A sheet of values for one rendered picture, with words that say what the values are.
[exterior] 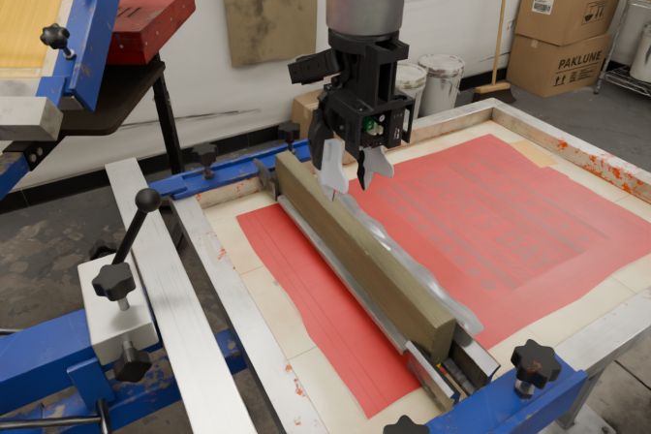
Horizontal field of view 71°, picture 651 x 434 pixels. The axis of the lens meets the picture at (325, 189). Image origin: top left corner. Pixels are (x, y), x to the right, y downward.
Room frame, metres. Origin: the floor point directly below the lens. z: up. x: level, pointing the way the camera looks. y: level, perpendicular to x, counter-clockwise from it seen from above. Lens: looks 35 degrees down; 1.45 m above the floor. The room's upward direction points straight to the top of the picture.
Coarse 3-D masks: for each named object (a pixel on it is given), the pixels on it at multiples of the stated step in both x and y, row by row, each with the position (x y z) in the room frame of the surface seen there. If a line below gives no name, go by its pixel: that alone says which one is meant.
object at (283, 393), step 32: (416, 128) 0.88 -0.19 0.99; (448, 128) 0.92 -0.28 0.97; (512, 128) 0.93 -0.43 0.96; (544, 128) 0.88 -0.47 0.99; (352, 160) 0.80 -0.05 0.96; (576, 160) 0.79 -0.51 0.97; (608, 160) 0.75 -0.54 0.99; (224, 192) 0.66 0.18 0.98; (256, 192) 0.69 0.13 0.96; (640, 192) 0.67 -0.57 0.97; (192, 224) 0.56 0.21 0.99; (224, 256) 0.49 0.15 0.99; (224, 288) 0.42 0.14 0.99; (256, 320) 0.37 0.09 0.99; (608, 320) 0.37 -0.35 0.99; (640, 320) 0.37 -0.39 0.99; (256, 352) 0.33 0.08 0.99; (576, 352) 0.33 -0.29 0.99; (608, 352) 0.33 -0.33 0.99; (256, 384) 0.31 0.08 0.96; (288, 384) 0.29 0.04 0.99; (288, 416) 0.25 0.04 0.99
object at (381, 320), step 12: (288, 204) 0.60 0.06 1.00; (300, 216) 0.57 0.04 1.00; (300, 228) 0.55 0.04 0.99; (312, 240) 0.51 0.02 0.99; (324, 252) 0.49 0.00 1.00; (336, 264) 0.46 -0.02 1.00; (348, 276) 0.44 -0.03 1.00; (348, 288) 0.43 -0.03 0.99; (360, 288) 0.42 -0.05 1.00; (360, 300) 0.40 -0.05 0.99; (372, 300) 0.40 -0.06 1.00; (372, 312) 0.38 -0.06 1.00; (384, 324) 0.36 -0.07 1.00; (396, 336) 0.34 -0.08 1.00; (396, 348) 0.33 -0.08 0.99
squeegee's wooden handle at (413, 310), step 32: (288, 160) 0.64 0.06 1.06; (288, 192) 0.61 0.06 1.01; (320, 192) 0.55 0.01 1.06; (320, 224) 0.52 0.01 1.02; (352, 224) 0.47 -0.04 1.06; (352, 256) 0.44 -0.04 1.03; (384, 256) 0.41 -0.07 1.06; (384, 288) 0.38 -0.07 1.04; (416, 288) 0.36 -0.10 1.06; (416, 320) 0.33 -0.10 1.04; (448, 320) 0.32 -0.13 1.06; (448, 352) 0.32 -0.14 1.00
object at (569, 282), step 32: (544, 192) 0.69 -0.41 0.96; (576, 192) 0.69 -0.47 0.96; (608, 224) 0.60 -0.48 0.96; (640, 224) 0.60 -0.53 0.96; (416, 256) 0.52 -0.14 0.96; (576, 256) 0.52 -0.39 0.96; (608, 256) 0.52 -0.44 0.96; (640, 256) 0.52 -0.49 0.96; (320, 288) 0.46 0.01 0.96; (448, 288) 0.46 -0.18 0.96; (544, 288) 0.46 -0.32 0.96; (576, 288) 0.46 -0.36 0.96; (320, 320) 0.40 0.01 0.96; (352, 320) 0.40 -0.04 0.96; (480, 320) 0.40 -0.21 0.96; (512, 320) 0.40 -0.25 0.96; (352, 352) 0.35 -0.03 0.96; (384, 352) 0.35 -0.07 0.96; (352, 384) 0.31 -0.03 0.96; (384, 384) 0.31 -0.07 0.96; (416, 384) 0.31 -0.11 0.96
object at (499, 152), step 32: (416, 160) 0.81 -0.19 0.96; (448, 160) 0.81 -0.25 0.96; (512, 160) 0.81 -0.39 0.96; (352, 192) 0.69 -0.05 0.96; (256, 224) 0.60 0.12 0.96; (288, 224) 0.60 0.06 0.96; (384, 224) 0.60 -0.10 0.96; (288, 256) 0.52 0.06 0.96; (320, 256) 0.52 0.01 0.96; (288, 288) 0.46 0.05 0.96
